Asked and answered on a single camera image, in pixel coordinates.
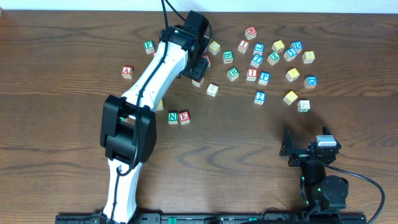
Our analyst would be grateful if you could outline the red u block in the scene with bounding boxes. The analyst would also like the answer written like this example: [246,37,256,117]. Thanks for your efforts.
[192,77,205,87]
[202,55,211,67]

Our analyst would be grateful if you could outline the green R wooden block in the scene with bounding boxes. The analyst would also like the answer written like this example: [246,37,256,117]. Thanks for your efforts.
[227,67,239,82]

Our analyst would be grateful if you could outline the red E wooden block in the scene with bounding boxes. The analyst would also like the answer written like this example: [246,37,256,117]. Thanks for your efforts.
[178,111,190,125]

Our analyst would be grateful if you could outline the green N wooden block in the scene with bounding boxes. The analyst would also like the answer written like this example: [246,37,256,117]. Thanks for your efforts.
[168,112,178,124]

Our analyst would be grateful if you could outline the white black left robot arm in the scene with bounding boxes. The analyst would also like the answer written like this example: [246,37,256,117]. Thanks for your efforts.
[99,24,212,223]

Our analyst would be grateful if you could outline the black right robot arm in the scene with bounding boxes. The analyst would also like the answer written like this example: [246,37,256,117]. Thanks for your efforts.
[279,126,349,213]

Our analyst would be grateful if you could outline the plain wood top block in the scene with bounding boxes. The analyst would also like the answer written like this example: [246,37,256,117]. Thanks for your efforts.
[206,83,219,97]

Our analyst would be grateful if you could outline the wood L top block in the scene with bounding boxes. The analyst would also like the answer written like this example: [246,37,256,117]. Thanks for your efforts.
[297,100,310,113]

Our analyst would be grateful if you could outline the green B wooden block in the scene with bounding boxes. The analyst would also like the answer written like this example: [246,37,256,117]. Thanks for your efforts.
[223,50,234,63]

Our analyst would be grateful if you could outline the yellow S wooden block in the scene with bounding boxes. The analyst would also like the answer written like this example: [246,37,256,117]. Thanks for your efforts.
[284,91,298,105]

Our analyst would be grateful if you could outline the yellow G wooden block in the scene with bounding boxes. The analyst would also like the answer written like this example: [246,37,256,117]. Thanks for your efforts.
[157,100,164,111]

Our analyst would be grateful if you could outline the blue D block lower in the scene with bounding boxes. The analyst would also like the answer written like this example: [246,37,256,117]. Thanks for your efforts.
[304,76,318,88]

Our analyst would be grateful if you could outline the blue d block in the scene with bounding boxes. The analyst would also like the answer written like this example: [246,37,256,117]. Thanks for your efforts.
[290,41,303,54]
[304,76,318,88]

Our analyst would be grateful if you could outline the green F wooden block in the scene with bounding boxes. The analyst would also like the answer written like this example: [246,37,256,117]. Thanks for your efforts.
[144,40,155,54]

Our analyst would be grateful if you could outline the red I block upper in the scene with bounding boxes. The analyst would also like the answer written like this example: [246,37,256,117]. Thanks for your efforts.
[238,40,249,54]

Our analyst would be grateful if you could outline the red i block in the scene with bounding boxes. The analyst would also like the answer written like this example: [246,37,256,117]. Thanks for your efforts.
[246,68,257,82]
[238,40,249,54]

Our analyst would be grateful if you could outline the blue 2 wooden block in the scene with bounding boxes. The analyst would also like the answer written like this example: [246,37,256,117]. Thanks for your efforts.
[254,91,266,105]

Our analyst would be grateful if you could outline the red I block lower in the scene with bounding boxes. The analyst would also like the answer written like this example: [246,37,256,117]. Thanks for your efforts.
[246,68,257,82]

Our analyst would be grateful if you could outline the blue T wooden block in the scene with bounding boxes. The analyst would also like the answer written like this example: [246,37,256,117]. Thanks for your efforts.
[250,54,264,68]

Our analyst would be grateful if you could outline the yellow A wooden block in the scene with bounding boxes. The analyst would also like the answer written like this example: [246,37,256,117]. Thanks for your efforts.
[285,68,300,82]

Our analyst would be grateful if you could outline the red H wooden block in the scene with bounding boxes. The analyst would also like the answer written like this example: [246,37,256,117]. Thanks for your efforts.
[245,26,257,40]

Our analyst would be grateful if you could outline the blue L wooden block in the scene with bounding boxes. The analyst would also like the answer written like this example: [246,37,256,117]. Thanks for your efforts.
[253,43,265,56]

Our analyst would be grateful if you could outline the red A wooden block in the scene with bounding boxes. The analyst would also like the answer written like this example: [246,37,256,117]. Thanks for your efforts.
[121,66,134,79]

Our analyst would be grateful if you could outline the blue P wooden block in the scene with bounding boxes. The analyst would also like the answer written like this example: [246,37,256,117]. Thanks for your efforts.
[258,72,271,85]

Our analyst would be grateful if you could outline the yellow 8 wooden block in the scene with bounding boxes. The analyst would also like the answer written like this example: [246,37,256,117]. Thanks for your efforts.
[302,51,315,64]

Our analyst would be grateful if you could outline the green Z wooden block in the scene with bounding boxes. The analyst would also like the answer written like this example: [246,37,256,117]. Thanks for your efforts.
[267,52,280,65]

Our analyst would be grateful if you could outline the blue 5 wooden block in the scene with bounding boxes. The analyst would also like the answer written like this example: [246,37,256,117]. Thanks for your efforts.
[284,48,297,62]

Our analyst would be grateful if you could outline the yellow block near D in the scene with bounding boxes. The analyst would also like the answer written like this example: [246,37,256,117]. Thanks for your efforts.
[272,40,285,54]

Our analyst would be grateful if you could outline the blue D block upper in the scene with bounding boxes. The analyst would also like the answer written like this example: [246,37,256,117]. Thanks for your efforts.
[290,41,303,54]

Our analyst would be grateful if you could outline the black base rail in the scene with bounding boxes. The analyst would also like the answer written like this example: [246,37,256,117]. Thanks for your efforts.
[55,213,366,224]

